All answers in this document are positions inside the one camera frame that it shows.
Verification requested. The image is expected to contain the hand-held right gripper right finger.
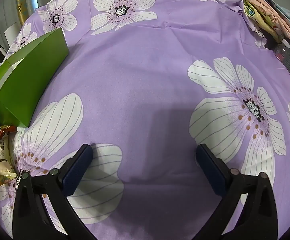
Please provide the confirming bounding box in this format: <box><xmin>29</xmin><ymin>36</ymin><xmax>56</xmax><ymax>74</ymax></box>
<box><xmin>196</xmin><ymin>144</ymin><xmax>278</xmax><ymax>240</ymax></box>

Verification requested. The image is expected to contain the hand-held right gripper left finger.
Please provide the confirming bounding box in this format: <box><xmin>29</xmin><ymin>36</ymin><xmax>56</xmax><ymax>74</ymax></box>
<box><xmin>12</xmin><ymin>144</ymin><xmax>97</xmax><ymax>240</ymax></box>

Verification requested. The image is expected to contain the green cardboard box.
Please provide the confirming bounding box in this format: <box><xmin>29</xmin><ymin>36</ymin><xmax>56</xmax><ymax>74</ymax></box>
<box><xmin>0</xmin><ymin>27</ymin><xmax>70</xmax><ymax>128</ymax></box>

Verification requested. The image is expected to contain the purple floral tablecloth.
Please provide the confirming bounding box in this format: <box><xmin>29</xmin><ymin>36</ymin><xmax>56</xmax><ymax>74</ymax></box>
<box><xmin>0</xmin><ymin>0</ymin><xmax>290</xmax><ymax>240</ymax></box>

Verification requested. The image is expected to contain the bottle with white cap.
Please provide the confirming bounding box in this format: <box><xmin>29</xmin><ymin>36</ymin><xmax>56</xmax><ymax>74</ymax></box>
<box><xmin>272</xmin><ymin>41</ymin><xmax>290</xmax><ymax>62</ymax></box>

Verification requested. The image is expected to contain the white board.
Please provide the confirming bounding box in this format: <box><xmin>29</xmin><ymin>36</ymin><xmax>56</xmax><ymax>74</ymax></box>
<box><xmin>4</xmin><ymin>21</ymin><xmax>23</xmax><ymax>49</ymax></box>

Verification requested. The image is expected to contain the grey curtain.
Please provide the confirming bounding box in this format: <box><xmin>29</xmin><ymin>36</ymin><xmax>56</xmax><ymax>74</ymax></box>
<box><xmin>0</xmin><ymin>0</ymin><xmax>26</xmax><ymax>80</ymax></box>

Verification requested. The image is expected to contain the pile of folded clothes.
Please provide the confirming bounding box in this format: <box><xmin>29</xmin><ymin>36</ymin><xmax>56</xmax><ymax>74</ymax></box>
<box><xmin>217</xmin><ymin>0</ymin><xmax>290</xmax><ymax>42</ymax></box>

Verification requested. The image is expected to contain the gold patterned curtain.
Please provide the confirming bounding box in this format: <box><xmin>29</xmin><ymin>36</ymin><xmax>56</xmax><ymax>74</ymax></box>
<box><xmin>14</xmin><ymin>0</ymin><xmax>72</xmax><ymax>27</ymax></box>

